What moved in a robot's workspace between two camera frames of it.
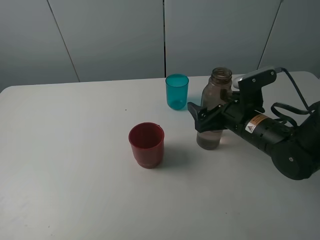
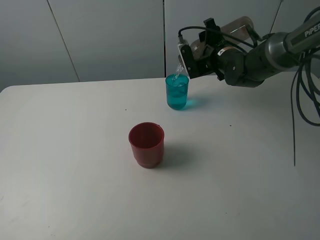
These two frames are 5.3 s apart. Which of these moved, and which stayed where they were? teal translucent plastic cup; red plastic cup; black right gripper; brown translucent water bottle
Moved: black right gripper; brown translucent water bottle
Stayed: teal translucent plastic cup; red plastic cup
